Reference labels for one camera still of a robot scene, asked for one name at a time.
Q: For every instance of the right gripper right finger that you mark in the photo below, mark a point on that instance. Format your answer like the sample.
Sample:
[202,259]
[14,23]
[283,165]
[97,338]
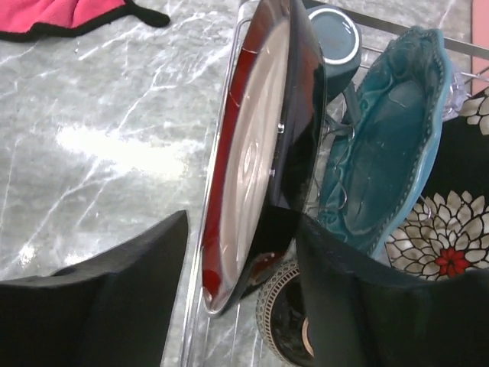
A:
[364,313]

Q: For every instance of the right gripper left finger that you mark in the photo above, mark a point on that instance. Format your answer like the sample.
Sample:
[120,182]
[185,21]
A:
[110,310]

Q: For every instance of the black patterned ceramic bowl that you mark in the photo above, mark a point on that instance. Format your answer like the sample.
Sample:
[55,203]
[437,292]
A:
[281,316]

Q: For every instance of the black floral square plate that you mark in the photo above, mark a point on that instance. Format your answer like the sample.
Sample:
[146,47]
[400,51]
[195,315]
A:
[446,233]

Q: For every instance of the teal round plate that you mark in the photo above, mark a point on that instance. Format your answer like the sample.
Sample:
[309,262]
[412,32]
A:
[379,165]

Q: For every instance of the beige brown-rimmed round plate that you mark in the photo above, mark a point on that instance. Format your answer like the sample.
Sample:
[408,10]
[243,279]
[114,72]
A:
[265,154]

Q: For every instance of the clear faceted glass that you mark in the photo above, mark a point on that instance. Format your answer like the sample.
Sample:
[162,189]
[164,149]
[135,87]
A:
[456,97]

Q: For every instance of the grey blue ceramic mug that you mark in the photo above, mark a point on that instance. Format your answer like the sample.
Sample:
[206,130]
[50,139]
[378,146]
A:
[340,40]

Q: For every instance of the red black oven mitt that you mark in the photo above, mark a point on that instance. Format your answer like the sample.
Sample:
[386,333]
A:
[30,20]

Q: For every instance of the pink divided organizer tray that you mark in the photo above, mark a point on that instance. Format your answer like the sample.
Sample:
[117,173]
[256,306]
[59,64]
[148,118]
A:
[479,23]

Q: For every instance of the metal wire dish rack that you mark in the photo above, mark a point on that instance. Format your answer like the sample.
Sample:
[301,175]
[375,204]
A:
[347,190]

